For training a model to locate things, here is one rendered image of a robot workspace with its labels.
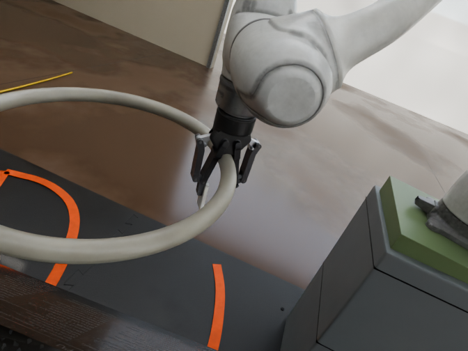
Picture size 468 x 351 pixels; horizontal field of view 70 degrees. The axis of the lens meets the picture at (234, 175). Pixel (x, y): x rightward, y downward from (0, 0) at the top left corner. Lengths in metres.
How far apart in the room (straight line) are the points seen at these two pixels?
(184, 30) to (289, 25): 4.95
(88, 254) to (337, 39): 0.38
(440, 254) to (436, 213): 0.16
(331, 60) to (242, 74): 0.10
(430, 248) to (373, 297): 0.20
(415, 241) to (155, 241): 0.68
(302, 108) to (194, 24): 4.93
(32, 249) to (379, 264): 0.78
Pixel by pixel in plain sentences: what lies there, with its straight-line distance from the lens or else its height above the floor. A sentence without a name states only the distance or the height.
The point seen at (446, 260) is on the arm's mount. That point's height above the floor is 0.84.
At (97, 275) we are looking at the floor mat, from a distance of 1.59.
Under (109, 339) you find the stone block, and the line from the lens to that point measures 0.58.
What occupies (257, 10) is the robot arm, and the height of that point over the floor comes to 1.21.
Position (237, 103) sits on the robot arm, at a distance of 0.57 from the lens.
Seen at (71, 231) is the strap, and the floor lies 0.02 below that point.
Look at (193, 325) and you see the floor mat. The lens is 1.51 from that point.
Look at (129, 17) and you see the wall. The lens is 5.78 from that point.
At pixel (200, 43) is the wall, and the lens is 5.25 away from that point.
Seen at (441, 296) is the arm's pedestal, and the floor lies 0.75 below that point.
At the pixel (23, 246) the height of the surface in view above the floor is 0.92.
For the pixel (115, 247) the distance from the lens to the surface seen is 0.44.
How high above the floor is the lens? 1.24
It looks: 29 degrees down
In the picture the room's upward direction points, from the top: 21 degrees clockwise
